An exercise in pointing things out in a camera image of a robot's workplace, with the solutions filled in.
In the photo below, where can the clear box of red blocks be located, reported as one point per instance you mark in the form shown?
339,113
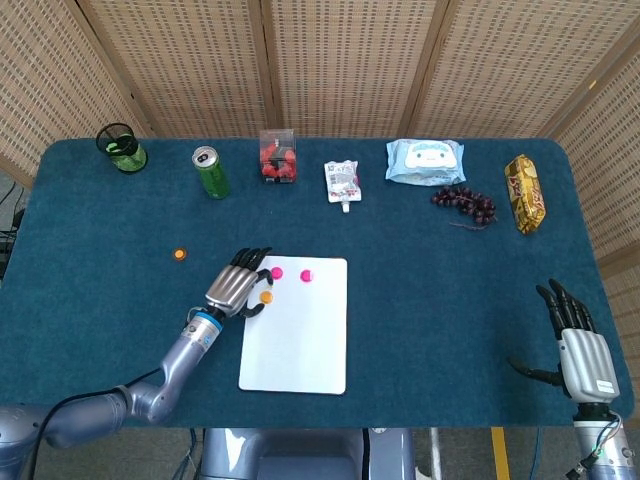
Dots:
277,165

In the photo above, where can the pink button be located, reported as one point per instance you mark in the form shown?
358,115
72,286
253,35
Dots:
277,272
307,275

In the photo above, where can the white spouted drink pouch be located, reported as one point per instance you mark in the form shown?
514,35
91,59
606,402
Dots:
342,185

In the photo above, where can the white rectangular board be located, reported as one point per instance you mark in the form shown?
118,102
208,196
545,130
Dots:
300,350

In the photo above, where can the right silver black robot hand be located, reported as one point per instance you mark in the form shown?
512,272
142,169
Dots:
590,365

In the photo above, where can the grey robot torso base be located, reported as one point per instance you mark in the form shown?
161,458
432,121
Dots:
300,455

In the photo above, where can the woven bamboo folding screen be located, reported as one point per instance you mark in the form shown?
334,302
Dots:
350,60

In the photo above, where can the grey table leg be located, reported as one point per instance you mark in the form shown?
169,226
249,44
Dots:
436,450

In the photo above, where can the light blue wet wipes pack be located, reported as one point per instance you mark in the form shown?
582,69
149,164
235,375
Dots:
425,160

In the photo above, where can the yellow snack package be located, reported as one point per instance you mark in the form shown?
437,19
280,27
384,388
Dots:
525,195

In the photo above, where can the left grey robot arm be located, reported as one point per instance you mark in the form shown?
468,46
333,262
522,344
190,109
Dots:
175,360

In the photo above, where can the dark red grape bunch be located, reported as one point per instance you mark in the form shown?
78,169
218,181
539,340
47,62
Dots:
470,202

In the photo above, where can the orange button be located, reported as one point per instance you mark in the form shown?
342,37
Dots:
267,297
179,254

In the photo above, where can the blue felt table cloth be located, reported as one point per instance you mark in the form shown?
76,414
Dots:
425,300

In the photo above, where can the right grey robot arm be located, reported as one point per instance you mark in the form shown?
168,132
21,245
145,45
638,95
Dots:
605,455

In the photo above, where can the green drink can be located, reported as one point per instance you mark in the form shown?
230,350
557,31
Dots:
215,180

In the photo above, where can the black mesh pen holder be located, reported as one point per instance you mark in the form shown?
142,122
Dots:
127,160

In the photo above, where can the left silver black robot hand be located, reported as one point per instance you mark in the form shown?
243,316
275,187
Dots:
230,290

